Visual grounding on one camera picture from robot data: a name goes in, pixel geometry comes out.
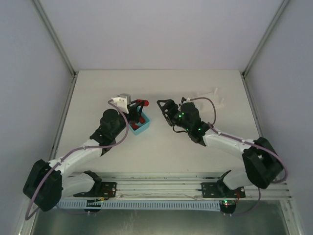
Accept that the white slotted cable duct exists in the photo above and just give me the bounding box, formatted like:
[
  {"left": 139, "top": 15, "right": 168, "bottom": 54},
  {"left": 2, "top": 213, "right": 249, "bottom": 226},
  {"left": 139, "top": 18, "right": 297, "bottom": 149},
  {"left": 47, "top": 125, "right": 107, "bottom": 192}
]
[{"left": 58, "top": 199, "right": 220, "bottom": 212}]

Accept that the black mounting plate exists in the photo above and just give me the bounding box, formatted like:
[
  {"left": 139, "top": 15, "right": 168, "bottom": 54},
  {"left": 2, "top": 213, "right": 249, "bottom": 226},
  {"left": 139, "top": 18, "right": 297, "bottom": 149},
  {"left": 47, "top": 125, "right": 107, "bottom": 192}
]
[
  {"left": 198, "top": 182, "right": 246, "bottom": 198},
  {"left": 73, "top": 182, "right": 117, "bottom": 198}
]

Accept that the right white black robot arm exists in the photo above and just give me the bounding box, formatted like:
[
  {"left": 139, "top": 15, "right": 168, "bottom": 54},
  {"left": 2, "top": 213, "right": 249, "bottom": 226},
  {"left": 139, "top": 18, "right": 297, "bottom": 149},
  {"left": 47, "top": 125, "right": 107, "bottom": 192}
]
[{"left": 156, "top": 98, "right": 285, "bottom": 197}]

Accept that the aluminium table edge rail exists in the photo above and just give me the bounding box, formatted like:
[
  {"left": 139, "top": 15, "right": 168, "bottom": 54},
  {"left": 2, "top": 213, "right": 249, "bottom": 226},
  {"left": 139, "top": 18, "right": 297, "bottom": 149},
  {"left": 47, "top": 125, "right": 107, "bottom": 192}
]
[
  {"left": 48, "top": 74, "right": 78, "bottom": 160},
  {"left": 241, "top": 73, "right": 264, "bottom": 137}
]

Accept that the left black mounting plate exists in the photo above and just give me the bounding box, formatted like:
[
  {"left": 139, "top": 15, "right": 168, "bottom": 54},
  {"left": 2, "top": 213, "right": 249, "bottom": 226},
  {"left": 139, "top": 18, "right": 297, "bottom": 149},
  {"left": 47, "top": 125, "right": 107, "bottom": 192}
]
[{"left": 73, "top": 182, "right": 117, "bottom": 198}]

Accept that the left aluminium frame post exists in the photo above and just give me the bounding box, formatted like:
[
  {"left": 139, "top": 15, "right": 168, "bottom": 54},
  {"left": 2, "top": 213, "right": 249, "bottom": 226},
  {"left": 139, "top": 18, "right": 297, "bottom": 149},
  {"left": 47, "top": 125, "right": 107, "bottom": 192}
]
[{"left": 31, "top": 0, "right": 76, "bottom": 78}]

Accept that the red spring in bin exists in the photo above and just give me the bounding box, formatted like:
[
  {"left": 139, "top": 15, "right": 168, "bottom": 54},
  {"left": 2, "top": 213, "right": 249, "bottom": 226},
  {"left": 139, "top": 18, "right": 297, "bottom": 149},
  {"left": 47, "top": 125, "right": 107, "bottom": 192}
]
[
  {"left": 139, "top": 117, "right": 145, "bottom": 124},
  {"left": 132, "top": 123, "right": 140, "bottom": 130}
]

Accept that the right aluminium frame post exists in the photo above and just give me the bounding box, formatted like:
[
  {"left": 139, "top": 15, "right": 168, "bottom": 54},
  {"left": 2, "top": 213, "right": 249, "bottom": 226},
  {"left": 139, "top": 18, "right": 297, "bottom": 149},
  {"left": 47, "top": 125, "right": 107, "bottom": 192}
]
[{"left": 241, "top": 0, "right": 290, "bottom": 79}]

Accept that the white peg stand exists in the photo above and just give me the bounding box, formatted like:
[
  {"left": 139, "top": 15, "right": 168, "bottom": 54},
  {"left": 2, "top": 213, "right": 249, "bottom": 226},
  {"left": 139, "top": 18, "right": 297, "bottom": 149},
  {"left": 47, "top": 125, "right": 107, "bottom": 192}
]
[{"left": 193, "top": 87, "right": 224, "bottom": 112}]

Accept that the aluminium frame post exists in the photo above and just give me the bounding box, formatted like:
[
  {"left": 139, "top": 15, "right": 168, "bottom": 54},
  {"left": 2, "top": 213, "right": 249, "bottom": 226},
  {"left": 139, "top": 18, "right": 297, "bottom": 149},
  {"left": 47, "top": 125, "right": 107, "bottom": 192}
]
[
  {"left": 31, "top": 0, "right": 76, "bottom": 78},
  {"left": 241, "top": 0, "right": 290, "bottom": 79}
]

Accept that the teal plastic bin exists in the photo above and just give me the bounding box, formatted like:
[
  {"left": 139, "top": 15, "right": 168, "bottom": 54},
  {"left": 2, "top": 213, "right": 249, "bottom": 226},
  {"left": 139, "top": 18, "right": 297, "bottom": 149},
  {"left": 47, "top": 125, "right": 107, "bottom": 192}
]
[{"left": 129, "top": 112, "right": 151, "bottom": 136}]

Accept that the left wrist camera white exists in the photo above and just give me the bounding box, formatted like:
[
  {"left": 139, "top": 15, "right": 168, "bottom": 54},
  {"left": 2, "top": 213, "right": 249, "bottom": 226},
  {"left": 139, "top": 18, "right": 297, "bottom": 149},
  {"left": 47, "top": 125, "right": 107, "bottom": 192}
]
[{"left": 111, "top": 93, "right": 131, "bottom": 114}]

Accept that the right aluminium table edge rail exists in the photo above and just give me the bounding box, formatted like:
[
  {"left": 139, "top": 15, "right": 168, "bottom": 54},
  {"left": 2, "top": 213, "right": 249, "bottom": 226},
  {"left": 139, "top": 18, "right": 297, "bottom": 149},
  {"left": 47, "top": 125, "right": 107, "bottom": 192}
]
[{"left": 241, "top": 73, "right": 264, "bottom": 137}]

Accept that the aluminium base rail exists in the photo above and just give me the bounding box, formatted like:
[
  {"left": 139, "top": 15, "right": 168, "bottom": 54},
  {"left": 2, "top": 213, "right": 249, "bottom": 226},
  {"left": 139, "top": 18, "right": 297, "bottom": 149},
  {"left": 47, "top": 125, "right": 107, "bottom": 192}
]
[{"left": 61, "top": 172, "right": 293, "bottom": 200}]

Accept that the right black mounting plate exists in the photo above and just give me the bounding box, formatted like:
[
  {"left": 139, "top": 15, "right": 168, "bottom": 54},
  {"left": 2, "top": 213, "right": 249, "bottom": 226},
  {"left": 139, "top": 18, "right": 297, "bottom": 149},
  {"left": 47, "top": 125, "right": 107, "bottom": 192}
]
[{"left": 198, "top": 182, "right": 246, "bottom": 198}]

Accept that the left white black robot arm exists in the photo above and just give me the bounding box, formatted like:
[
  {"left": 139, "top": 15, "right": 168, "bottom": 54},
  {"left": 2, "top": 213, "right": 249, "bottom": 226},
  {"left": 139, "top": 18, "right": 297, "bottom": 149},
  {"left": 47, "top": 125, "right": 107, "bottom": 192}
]
[{"left": 22, "top": 96, "right": 149, "bottom": 212}]

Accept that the left aluminium table edge rail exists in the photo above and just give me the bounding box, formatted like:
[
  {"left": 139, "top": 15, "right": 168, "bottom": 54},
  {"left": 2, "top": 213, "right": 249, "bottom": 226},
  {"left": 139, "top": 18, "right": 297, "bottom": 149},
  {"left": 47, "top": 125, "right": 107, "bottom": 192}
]
[{"left": 48, "top": 74, "right": 78, "bottom": 160}]

